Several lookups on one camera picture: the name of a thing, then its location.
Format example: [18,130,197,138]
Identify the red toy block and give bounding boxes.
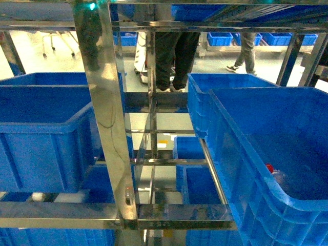
[265,163,274,173]

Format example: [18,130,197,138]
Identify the steel rack shelf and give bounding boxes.
[1,1,327,245]

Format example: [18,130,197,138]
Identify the person legs dark trousers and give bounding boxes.
[155,32,200,92]

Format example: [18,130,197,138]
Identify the large blue bin right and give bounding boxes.
[206,87,327,245]

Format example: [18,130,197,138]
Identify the large blue bin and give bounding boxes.
[206,87,327,245]
[1,86,101,193]

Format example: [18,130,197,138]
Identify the large blue bin left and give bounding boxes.
[1,86,101,193]

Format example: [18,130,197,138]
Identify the person legs grey trousers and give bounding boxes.
[226,32,257,75]

